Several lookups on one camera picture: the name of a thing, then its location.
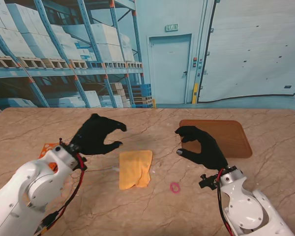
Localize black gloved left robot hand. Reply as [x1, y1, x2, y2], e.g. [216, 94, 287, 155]
[69, 113, 127, 156]

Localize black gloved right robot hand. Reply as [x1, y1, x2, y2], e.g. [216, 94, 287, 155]
[175, 125, 229, 171]

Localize yellow orange cloth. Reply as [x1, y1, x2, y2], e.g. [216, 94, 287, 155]
[119, 149, 153, 190]

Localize brown wooden tray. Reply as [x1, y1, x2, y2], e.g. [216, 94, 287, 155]
[179, 119, 253, 158]

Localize red black arm cable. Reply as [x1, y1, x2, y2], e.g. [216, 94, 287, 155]
[34, 153, 88, 234]
[215, 168, 235, 236]

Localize red black left arm cable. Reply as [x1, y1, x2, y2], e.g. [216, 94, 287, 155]
[34, 153, 88, 234]

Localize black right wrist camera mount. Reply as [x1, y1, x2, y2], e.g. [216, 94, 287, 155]
[198, 174, 218, 190]

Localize warehouse print backdrop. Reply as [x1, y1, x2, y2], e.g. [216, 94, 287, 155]
[0, 0, 295, 110]

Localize pink rubber band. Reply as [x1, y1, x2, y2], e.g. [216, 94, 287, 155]
[169, 181, 181, 194]

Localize orange plastic test tube rack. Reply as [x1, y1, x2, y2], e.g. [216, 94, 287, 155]
[41, 142, 64, 173]

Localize red black right arm cable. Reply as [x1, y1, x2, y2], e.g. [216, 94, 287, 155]
[215, 168, 235, 236]

